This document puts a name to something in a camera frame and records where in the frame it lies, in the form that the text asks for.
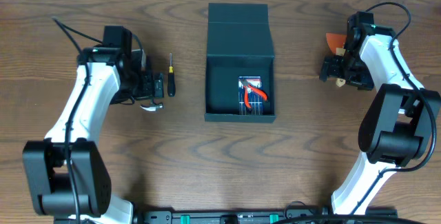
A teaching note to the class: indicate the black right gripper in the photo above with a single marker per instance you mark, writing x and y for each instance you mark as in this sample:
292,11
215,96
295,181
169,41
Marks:
330,67

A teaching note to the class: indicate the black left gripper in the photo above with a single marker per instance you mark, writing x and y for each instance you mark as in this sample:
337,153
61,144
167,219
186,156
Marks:
151,86

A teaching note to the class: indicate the small claw hammer black grip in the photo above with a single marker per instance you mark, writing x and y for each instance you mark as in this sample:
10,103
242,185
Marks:
152,107

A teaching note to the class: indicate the black yellow screwdriver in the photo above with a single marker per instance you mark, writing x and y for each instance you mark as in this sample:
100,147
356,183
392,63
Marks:
171,86

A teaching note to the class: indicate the orange scraper wooden handle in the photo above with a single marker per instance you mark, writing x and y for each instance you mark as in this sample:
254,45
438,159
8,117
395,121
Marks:
336,43

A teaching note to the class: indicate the precision screwdriver set case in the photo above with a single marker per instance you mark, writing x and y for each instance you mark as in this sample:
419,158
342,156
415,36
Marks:
251,96

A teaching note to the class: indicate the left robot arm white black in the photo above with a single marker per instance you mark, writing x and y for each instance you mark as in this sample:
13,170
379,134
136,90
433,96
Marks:
66,175

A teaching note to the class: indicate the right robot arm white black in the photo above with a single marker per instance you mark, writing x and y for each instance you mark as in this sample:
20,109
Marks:
398,123

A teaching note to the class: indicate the black open gift box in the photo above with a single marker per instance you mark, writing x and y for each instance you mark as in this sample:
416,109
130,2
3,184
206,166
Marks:
239,44

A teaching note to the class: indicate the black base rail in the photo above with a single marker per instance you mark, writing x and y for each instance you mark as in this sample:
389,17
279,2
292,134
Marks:
228,217

